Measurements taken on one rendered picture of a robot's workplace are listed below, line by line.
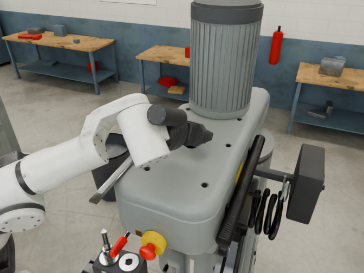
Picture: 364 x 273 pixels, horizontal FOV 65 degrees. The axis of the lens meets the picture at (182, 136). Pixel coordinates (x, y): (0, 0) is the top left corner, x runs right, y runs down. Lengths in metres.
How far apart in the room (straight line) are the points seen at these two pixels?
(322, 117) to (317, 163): 3.63
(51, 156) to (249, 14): 0.57
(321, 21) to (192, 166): 4.32
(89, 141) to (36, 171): 0.10
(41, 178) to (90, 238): 2.54
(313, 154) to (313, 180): 0.14
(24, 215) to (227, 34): 0.61
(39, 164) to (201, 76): 0.51
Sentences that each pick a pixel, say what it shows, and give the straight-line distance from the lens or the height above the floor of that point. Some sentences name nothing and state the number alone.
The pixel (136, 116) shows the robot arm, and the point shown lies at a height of 2.09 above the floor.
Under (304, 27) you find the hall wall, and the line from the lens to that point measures 4.88.
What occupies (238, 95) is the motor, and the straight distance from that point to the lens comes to 0.87.
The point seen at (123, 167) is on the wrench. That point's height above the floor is 1.90.
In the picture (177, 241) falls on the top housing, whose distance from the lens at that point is 0.68.
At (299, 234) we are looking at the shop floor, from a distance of 3.17.
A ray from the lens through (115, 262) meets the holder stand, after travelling 1.46.
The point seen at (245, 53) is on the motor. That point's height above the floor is 2.09.
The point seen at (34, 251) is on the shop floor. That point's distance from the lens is 3.15.
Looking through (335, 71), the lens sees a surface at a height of 0.96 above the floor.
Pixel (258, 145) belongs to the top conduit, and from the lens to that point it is 0.94.
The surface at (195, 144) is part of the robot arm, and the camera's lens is 0.65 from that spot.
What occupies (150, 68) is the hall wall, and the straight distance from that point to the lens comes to 5.83.
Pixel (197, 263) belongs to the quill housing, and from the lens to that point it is 0.97.
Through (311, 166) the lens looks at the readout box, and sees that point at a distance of 1.04.
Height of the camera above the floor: 2.32
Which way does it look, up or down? 33 degrees down
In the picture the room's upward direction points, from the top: straight up
